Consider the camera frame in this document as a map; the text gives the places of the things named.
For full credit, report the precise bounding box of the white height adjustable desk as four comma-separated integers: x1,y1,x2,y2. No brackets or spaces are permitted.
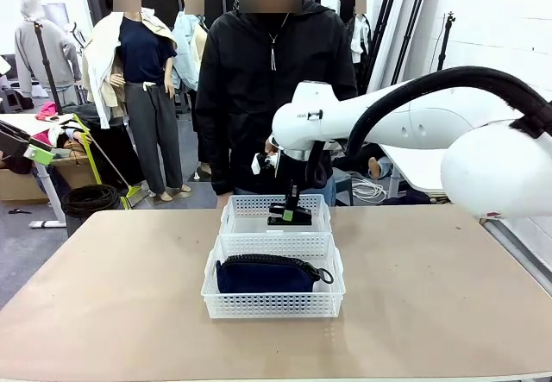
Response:
0,113,75,230

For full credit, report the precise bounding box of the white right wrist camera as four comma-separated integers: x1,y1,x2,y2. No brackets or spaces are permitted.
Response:
251,152,279,175

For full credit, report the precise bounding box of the navy blue zipper pouch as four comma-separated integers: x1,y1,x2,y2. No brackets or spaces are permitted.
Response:
215,253,336,295

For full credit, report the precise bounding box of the broom with green head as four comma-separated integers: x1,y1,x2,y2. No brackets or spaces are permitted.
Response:
88,135,144,210

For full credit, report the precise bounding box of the lime green long bar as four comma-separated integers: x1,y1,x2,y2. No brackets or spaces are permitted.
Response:
72,113,104,187

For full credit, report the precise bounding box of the person's right forearm black sleeve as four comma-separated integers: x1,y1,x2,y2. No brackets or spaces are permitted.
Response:
195,101,237,197

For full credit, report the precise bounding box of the black cable coil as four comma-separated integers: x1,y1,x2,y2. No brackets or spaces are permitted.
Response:
60,184,125,220

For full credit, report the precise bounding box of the black tripod pole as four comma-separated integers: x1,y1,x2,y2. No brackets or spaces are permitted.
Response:
33,19,65,116

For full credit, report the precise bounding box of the black light stand pole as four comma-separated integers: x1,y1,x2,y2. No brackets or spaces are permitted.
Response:
372,0,406,51
382,0,433,85

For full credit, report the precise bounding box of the white perforated plastic basket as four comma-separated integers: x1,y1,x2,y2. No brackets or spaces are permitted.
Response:
218,193,333,237
200,233,347,320

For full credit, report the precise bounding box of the black stapler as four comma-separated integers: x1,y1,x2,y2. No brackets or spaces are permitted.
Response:
267,203,313,227

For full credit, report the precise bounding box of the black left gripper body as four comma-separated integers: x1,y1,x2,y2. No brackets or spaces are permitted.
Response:
0,118,34,160

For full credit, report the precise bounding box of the large white table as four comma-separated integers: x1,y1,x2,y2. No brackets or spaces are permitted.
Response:
379,143,449,197

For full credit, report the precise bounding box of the mannequin in white shirt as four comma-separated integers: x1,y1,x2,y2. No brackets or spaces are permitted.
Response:
347,0,373,77

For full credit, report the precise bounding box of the pink cloth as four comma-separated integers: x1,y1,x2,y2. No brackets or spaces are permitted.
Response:
34,101,60,123

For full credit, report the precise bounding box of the person in black jacket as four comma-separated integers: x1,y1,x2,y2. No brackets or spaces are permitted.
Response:
194,0,359,209

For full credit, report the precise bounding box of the brown cardboard box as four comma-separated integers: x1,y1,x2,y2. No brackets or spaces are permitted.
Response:
0,153,99,204

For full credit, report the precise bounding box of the black tripod with small camera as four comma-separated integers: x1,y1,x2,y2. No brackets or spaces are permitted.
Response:
436,10,457,72

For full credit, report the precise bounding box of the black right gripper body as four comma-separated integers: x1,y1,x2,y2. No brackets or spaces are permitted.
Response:
281,159,308,205

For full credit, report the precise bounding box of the mannequin in light blue jacket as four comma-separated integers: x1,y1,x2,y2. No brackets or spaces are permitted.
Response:
172,0,213,176

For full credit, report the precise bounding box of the white cable coil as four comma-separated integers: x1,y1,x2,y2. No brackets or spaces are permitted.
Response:
351,174,388,204

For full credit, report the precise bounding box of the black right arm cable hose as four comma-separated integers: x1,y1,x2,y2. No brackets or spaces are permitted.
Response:
304,66,552,189

